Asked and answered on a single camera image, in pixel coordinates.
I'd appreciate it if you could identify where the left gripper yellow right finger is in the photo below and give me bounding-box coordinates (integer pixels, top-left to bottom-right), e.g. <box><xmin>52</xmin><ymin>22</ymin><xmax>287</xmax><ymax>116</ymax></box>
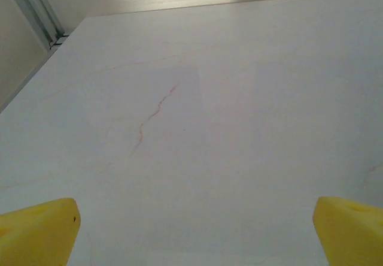
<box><xmin>312</xmin><ymin>196</ymin><xmax>383</xmax><ymax>266</ymax></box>

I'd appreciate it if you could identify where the aluminium frame post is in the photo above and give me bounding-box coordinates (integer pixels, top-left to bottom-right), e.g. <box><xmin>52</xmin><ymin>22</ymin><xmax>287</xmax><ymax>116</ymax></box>
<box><xmin>5</xmin><ymin>0</ymin><xmax>70</xmax><ymax>50</ymax></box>

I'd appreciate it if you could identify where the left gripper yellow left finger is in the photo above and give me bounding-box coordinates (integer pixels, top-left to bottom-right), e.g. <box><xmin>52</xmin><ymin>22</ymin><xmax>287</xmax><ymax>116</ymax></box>
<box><xmin>0</xmin><ymin>197</ymin><xmax>81</xmax><ymax>266</ymax></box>

